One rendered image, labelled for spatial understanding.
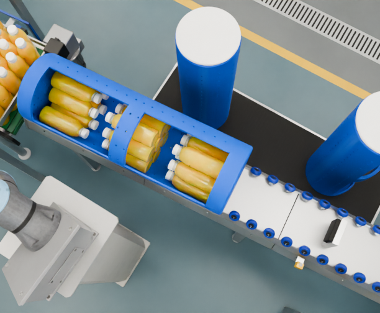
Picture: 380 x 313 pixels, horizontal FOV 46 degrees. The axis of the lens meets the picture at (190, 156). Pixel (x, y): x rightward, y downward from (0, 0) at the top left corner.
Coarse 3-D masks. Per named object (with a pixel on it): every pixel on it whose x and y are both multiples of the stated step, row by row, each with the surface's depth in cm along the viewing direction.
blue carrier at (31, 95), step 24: (48, 72) 180; (72, 72) 168; (24, 96) 167; (120, 96) 165; (144, 96) 170; (120, 120) 160; (168, 120) 161; (192, 120) 166; (96, 144) 183; (120, 144) 161; (168, 144) 186; (216, 144) 159; (240, 144) 162; (240, 168) 155; (216, 192) 156
